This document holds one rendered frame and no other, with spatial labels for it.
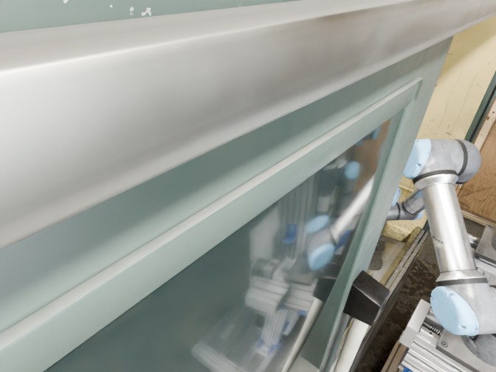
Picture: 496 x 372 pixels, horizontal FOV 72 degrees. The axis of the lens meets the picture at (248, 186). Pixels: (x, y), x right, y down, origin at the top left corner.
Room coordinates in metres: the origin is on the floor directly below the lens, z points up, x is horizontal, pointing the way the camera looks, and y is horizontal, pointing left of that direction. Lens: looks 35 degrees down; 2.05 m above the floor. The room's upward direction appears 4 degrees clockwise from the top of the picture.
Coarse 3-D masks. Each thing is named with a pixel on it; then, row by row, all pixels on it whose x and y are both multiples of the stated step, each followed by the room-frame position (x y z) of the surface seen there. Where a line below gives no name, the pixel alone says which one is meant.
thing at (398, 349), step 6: (396, 342) 1.14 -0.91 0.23; (396, 348) 1.11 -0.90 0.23; (402, 348) 1.11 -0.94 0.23; (390, 354) 1.07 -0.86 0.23; (396, 354) 1.07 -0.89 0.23; (402, 354) 1.07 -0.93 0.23; (390, 360) 1.03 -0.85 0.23; (396, 360) 1.04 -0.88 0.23; (384, 366) 1.00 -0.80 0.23; (390, 366) 1.00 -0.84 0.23; (396, 366) 1.00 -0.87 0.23
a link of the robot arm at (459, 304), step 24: (432, 144) 0.89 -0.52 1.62; (456, 144) 0.90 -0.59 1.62; (408, 168) 0.88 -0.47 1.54; (432, 168) 0.84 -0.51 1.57; (456, 168) 0.86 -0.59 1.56; (432, 192) 0.80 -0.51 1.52; (432, 216) 0.75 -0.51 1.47; (456, 216) 0.73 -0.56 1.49; (456, 240) 0.68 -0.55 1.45; (456, 264) 0.63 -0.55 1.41; (456, 288) 0.58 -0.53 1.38; (480, 288) 0.57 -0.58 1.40; (456, 312) 0.52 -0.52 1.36; (480, 312) 0.52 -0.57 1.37
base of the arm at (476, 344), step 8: (464, 336) 0.58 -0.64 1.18; (472, 336) 0.58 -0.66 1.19; (480, 336) 0.56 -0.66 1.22; (488, 336) 0.55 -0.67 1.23; (472, 344) 0.55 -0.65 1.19; (480, 344) 0.54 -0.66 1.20; (488, 344) 0.54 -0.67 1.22; (472, 352) 0.54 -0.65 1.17; (480, 352) 0.53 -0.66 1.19; (488, 352) 0.53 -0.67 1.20; (488, 360) 0.52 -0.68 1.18
